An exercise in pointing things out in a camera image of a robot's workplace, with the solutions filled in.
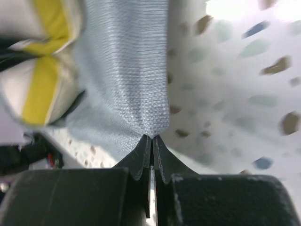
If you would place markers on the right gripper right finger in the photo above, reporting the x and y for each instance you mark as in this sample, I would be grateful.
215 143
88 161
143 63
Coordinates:
186 198

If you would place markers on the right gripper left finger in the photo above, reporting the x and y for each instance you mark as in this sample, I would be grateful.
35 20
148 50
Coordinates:
117 196

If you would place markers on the white pillow yellow edge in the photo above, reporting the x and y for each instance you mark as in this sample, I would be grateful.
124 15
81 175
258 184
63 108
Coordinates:
38 74

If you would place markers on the grey-blue pillowcase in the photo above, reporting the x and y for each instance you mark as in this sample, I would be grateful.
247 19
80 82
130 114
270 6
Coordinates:
121 57

